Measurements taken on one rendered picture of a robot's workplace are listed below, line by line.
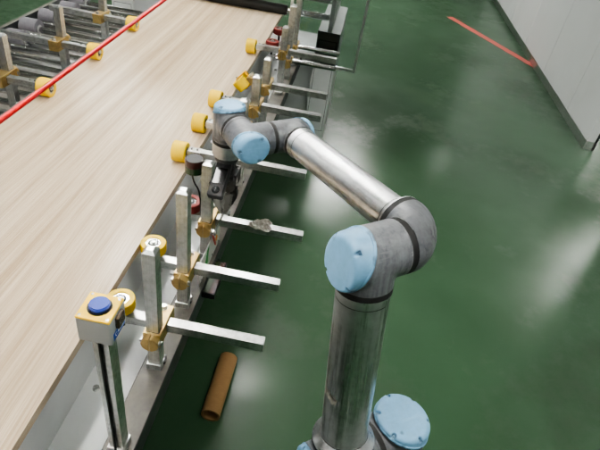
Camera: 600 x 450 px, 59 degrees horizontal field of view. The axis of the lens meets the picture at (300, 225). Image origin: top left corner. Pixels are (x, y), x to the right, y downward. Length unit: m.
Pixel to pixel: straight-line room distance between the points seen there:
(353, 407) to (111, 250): 0.90
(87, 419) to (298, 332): 1.29
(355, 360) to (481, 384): 1.72
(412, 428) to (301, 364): 1.21
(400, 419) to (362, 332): 0.42
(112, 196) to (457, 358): 1.82
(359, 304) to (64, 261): 0.98
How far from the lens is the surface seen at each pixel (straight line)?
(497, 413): 2.71
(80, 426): 1.67
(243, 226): 1.88
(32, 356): 1.48
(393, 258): 0.98
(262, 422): 2.37
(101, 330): 1.11
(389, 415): 1.43
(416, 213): 1.06
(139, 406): 1.58
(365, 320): 1.04
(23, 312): 1.58
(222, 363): 2.43
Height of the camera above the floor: 2.03
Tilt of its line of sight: 38 degrees down
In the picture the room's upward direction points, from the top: 10 degrees clockwise
